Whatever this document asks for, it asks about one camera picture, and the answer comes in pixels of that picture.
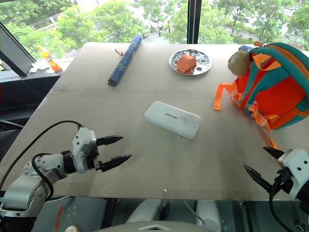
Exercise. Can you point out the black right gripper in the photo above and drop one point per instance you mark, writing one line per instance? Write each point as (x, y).
(283, 180)

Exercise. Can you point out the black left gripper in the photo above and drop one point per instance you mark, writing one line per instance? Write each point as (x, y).
(91, 155)

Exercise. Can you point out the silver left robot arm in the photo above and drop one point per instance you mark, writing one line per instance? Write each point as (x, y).
(17, 193)

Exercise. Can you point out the white rectangular case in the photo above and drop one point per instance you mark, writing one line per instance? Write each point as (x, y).
(172, 119)

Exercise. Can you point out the orange and teal backpack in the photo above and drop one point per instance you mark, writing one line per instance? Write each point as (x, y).
(272, 91)

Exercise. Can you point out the white rounded leg cover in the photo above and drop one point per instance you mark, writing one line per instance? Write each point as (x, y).
(207, 212)
(147, 210)

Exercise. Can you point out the blue rolled mat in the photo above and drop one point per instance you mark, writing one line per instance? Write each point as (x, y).
(124, 61)

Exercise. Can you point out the dark window ledge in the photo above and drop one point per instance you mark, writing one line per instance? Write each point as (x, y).
(24, 96)

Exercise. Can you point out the tan plush toy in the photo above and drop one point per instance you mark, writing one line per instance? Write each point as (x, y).
(237, 62)

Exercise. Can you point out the orange drink bottle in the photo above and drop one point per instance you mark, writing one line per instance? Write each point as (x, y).
(51, 61)

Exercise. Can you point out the white crumpled tissue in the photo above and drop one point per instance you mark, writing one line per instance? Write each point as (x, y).
(38, 66)

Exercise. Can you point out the orange tape roll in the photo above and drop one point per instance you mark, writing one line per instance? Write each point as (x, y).
(186, 62)

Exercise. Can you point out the perforated metal plate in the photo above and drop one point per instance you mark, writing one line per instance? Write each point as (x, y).
(205, 60)

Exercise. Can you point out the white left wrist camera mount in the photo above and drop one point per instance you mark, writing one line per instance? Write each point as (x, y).
(80, 142)

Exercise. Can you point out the dark slanted window frame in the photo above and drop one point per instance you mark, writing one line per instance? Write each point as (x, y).
(14, 53)

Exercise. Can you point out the black window frame post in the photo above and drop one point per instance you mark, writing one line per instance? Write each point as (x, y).
(194, 21)

